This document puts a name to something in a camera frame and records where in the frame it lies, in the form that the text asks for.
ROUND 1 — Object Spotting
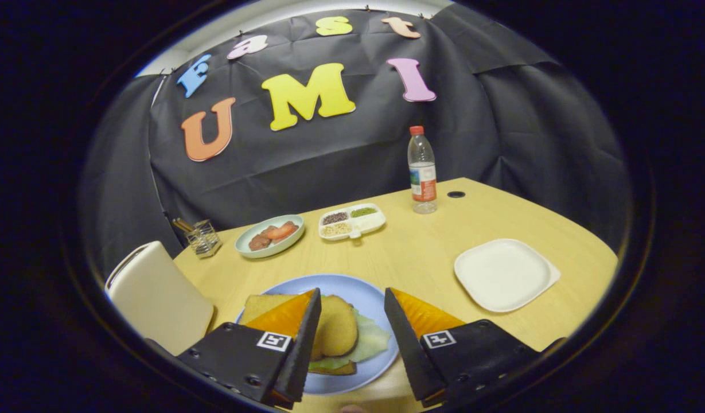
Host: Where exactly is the brown meat slice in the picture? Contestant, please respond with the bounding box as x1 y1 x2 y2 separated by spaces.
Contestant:
248 227 278 251

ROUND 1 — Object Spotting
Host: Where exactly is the square bread slice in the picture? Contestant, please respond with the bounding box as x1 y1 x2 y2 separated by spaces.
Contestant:
239 294 357 377

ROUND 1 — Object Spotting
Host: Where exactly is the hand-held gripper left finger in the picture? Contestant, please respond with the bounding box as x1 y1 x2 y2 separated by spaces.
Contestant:
177 288 322 409

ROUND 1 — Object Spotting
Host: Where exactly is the white divided seed tray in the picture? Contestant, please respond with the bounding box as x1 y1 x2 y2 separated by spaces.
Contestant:
318 203 387 241

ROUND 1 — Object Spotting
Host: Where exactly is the pale green plate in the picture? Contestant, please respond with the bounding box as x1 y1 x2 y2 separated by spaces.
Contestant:
235 215 305 259

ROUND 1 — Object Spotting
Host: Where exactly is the red tomato slice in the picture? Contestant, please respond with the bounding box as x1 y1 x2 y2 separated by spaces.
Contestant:
266 221 299 241

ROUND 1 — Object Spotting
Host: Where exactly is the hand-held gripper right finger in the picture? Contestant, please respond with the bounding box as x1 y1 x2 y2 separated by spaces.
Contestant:
384 287 542 408

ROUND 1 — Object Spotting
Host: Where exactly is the white square plate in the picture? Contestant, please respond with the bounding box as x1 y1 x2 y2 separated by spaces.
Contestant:
454 239 562 313

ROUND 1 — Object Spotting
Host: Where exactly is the blue plate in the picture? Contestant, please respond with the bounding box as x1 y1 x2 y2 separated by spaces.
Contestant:
236 274 400 395

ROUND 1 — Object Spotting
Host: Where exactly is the black backdrop cloth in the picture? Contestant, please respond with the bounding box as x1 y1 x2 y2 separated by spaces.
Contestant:
77 5 631 270

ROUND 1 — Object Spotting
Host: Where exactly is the clear red-capped water bottle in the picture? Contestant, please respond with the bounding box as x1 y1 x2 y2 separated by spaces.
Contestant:
407 126 438 215

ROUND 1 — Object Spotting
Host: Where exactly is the metal wire utensil holder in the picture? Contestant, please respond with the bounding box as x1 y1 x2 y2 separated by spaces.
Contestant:
184 219 223 259

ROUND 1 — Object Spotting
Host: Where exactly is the green lettuce leaf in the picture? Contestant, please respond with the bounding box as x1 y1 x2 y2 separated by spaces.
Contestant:
308 310 391 371

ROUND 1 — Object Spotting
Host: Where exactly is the round-topped brown toast slice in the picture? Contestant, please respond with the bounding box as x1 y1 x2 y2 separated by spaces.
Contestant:
311 295 359 361

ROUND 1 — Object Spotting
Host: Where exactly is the white toaster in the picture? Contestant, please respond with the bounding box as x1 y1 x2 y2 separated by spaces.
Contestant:
104 241 215 356

